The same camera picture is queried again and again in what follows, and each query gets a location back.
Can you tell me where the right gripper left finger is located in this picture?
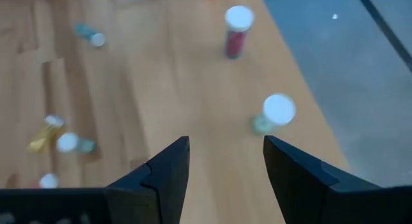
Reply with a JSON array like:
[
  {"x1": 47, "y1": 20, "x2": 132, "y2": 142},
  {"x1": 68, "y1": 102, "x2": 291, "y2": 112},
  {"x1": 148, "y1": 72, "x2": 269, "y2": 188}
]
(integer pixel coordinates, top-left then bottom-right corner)
[{"x1": 106, "y1": 135, "x2": 191, "y2": 224}]

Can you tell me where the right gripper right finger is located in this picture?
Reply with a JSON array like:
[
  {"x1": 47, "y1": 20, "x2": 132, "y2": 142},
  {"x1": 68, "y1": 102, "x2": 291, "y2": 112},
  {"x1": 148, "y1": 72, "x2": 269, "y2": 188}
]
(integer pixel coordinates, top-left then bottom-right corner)
[{"x1": 263, "y1": 135, "x2": 384, "y2": 224}]

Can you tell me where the teal medicine bottle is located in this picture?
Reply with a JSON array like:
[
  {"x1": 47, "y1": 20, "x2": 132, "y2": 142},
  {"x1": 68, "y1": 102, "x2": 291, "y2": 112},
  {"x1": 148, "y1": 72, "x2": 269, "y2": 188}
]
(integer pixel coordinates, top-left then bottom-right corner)
[
  {"x1": 56, "y1": 132, "x2": 97, "y2": 154},
  {"x1": 252, "y1": 93, "x2": 297, "y2": 136}
]

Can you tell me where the pink medicine bottle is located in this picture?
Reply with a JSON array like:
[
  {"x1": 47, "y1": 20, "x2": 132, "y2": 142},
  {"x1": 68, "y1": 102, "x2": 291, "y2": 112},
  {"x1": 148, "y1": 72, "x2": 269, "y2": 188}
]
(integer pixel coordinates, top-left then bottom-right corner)
[{"x1": 32, "y1": 173, "x2": 61, "y2": 189}]

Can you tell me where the yellow medicine bottle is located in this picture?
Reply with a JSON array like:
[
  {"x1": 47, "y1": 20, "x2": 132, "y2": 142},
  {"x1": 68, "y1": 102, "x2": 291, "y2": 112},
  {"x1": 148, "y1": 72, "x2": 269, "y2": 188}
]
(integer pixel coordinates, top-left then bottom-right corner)
[{"x1": 26, "y1": 114, "x2": 66, "y2": 154}]

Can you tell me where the blue medicine bottle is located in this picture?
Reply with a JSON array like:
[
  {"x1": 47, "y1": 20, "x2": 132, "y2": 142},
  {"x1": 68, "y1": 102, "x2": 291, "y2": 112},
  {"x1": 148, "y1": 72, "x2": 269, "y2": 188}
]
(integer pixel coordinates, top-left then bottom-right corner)
[{"x1": 73, "y1": 23, "x2": 107, "y2": 48}]

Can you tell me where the wooden shelf with black legs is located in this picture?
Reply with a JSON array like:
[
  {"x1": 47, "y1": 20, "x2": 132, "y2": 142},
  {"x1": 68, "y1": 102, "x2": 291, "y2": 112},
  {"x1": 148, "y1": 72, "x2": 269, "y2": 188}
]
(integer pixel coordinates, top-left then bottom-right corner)
[{"x1": 109, "y1": 0, "x2": 353, "y2": 224}]

